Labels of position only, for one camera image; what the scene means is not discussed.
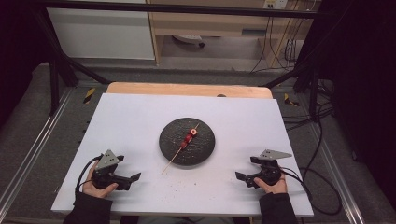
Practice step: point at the person's left hand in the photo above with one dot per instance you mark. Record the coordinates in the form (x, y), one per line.
(96, 192)

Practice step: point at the black metal frame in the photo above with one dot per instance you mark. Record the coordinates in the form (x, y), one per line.
(155, 6)

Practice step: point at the white cabinet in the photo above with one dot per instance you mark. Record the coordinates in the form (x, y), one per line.
(99, 34)

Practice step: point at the white board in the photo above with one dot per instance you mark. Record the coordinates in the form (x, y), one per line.
(124, 124)

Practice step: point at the aluminium rail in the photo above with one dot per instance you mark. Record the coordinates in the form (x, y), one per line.
(37, 143)
(334, 174)

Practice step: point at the white device under desk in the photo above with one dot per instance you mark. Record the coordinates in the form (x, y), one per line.
(186, 39)

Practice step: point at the person's right hand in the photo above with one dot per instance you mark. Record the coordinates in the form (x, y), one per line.
(275, 188)

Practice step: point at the white power strip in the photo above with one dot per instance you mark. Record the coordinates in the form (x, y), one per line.
(275, 3)

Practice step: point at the wooden desk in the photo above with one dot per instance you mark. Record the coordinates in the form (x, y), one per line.
(199, 23)

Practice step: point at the black round plate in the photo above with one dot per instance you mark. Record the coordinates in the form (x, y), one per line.
(174, 137)

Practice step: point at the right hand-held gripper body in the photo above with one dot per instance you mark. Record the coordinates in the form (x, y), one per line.
(270, 172)

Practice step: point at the wooden table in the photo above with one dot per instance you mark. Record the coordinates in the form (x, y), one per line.
(174, 88)

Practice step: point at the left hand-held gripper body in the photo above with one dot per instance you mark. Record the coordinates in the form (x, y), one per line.
(106, 161)

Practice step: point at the black curtain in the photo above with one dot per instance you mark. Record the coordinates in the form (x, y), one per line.
(15, 46)
(364, 77)

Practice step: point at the wooden skewer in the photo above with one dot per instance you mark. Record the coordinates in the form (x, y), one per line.
(173, 158)

